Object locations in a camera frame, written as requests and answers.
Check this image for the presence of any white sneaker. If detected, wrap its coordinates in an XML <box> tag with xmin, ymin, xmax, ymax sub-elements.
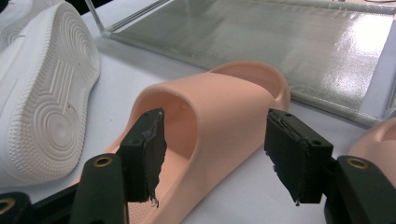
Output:
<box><xmin>0</xmin><ymin>0</ymin><xmax>64</xmax><ymax>52</ymax></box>
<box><xmin>0</xmin><ymin>1</ymin><xmax>102</xmax><ymax>188</ymax></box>

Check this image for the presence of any silver metal shoe rack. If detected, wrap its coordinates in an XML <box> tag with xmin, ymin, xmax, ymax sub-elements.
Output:
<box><xmin>83</xmin><ymin>0</ymin><xmax>396</xmax><ymax>129</ymax></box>

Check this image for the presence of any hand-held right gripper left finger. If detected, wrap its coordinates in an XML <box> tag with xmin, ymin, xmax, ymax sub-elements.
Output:
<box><xmin>68</xmin><ymin>107</ymin><xmax>168</xmax><ymax>224</ymax></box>

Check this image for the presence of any pale blue table mat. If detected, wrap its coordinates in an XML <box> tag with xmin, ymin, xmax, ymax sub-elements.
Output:
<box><xmin>0</xmin><ymin>0</ymin><xmax>396</xmax><ymax>224</ymax></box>

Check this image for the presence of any pink slipper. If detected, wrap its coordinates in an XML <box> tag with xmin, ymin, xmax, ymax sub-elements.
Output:
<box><xmin>74</xmin><ymin>60</ymin><xmax>291</xmax><ymax>224</ymax></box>
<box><xmin>348</xmin><ymin>117</ymin><xmax>396</xmax><ymax>188</ymax></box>

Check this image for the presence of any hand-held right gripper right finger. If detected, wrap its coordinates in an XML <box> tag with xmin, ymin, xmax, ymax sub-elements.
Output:
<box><xmin>263</xmin><ymin>107</ymin><xmax>396</xmax><ymax>224</ymax></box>

